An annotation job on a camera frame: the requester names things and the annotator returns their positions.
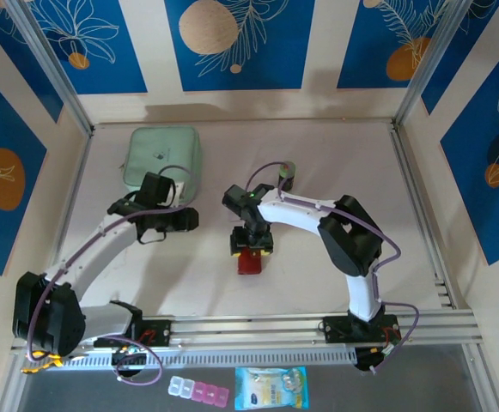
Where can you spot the red card holder clear sleeves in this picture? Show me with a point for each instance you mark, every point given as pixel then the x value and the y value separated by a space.
pixel 251 264

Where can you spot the aluminium table side rail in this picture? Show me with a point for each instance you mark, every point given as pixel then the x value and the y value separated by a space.
pixel 77 180
pixel 427 214

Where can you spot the small dark bottle green lid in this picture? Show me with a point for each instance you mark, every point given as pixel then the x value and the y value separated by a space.
pixel 290 169

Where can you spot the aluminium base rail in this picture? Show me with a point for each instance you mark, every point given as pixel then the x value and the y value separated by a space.
pixel 253 328

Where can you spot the aluminium frame post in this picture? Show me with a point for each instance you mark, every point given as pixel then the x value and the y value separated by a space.
pixel 47 64
pixel 436 60

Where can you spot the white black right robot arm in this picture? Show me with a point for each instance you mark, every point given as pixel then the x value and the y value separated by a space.
pixel 292 212

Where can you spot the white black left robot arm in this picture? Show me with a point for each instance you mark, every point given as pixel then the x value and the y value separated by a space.
pixel 99 253

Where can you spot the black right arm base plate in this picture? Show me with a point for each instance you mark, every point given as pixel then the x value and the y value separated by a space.
pixel 335 330

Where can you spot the blue yellow snack packet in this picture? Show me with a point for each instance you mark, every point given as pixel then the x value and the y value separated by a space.
pixel 270 388

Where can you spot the yellow black pliers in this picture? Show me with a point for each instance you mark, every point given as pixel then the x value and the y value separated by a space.
pixel 53 362

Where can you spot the mint green zip pouch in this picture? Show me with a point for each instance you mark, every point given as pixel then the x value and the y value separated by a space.
pixel 163 150

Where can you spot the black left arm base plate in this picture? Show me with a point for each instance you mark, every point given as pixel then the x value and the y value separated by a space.
pixel 159 332

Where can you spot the clear and pink pill organizer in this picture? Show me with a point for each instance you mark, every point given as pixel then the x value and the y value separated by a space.
pixel 197 390

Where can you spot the small controller circuit board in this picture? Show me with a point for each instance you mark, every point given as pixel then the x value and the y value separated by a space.
pixel 389 349
pixel 125 352

